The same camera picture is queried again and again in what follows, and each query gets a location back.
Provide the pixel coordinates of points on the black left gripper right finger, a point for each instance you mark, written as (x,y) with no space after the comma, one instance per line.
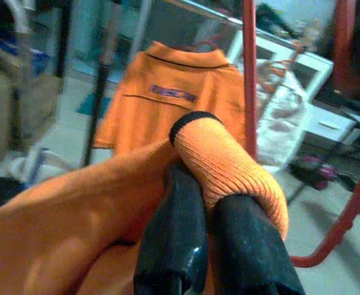
(250,252)

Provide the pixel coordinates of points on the orange polo shirt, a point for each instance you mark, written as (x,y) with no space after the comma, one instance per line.
(75,215)
(155,116)

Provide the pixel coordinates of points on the brown cardboard box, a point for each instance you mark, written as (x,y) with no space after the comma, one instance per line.
(38,101)

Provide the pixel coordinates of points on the white glass door cabinet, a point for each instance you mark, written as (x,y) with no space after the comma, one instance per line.
(318,66)

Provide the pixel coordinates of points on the black clothes rack frame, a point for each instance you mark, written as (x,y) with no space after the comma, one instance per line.
(95,123)

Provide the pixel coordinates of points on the magenta vacuum cleaner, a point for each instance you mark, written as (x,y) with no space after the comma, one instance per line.
(324,172)

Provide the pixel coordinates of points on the blue floor mat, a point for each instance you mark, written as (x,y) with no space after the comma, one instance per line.
(83,106)

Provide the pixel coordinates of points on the white pinkish garment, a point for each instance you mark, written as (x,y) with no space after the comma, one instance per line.
(281,123)

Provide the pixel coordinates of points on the white drawer cabinet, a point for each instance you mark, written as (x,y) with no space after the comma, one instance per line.
(330,123)

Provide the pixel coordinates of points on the orange plastic hanger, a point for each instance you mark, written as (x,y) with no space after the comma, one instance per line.
(272,65)

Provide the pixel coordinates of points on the red plastic hanger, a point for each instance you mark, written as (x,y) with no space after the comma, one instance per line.
(250,92)
(209,43)

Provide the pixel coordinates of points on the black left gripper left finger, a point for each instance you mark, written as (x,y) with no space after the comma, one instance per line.
(174,239)

